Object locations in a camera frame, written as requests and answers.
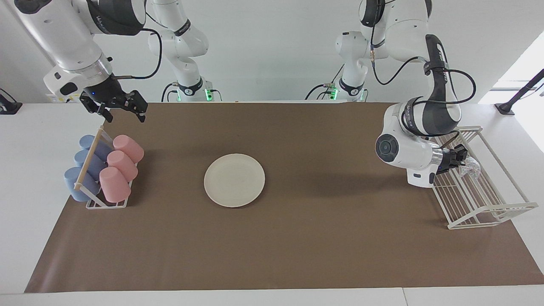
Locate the blue plastic cup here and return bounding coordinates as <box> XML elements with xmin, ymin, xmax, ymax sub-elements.
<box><xmin>79</xmin><ymin>135</ymin><xmax>113</xmax><ymax>161</ymax></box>
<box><xmin>64</xmin><ymin>167</ymin><xmax>102</xmax><ymax>202</ymax></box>
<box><xmin>74</xmin><ymin>150</ymin><xmax>108</xmax><ymax>181</ymax></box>

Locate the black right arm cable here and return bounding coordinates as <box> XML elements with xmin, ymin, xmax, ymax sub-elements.
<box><xmin>113</xmin><ymin>28</ymin><xmax>163</xmax><ymax>80</ymax></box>

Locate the white cup rack wooden rod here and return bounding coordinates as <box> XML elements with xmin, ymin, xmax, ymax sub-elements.
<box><xmin>74</xmin><ymin>126</ymin><xmax>139</xmax><ymax>210</ymax></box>

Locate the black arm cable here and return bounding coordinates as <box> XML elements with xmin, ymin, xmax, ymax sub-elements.
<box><xmin>370</xmin><ymin>0</ymin><xmax>476</xmax><ymax>148</ymax></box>
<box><xmin>113</xmin><ymin>28</ymin><xmax>163</xmax><ymax>80</ymax></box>

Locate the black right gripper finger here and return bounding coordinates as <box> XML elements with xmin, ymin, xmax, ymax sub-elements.
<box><xmin>80</xmin><ymin>93</ymin><xmax>113</xmax><ymax>124</ymax></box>
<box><xmin>128</xmin><ymin>90</ymin><xmax>148</xmax><ymax>123</ymax></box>

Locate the black base cable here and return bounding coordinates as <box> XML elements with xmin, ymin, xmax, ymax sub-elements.
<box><xmin>161</xmin><ymin>83</ymin><xmax>179</xmax><ymax>102</ymax></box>
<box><xmin>305</xmin><ymin>64</ymin><xmax>345</xmax><ymax>100</ymax></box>

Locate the pink plastic cup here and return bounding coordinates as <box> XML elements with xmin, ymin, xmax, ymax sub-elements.
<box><xmin>99</xmin><ymin>167</ymin><xmax>131</xmax><ymax>203</ymax></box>
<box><xmin>113</xmin><ymin>135</ymin><xmax>145</xmax><ymax>164</ymax></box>
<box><xmin>107</xmin><ymin>150</ymin><xmax>139</xmax><ymax>181</ymax></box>

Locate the black clamp stand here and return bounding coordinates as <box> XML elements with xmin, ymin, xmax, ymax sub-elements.
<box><xmin>495</xmin><ymin>68</ymin><xmax>544</xmax><ymax>115</ymax></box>
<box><xmin>0</xmin><ymin>88</ymin><xmax>23</xmax><ymax>115</ymax></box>

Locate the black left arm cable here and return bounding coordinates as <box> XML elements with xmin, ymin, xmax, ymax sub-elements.
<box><xmin>370</xmin><ymin>0</ymin><xmax>476</xmax><ymax>148</ymax></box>

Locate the cream round plate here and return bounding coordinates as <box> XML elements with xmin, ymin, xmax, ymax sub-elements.
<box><xmin>204</xmin><ymin>153</ymin><xmax>266</xmax><ymax>208</ymax></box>

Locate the brown table mat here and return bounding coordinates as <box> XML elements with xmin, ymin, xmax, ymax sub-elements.
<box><xmin>24</xmin><ymin>102</ymin><xmax>544</xmax><ymax>294</ymax></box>

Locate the white wire dish rack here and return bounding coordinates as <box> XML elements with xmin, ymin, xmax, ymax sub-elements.
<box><xmin>433</xmin><ymin>126</ymin><xmax>539</xmax><ymax>230</ymax></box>

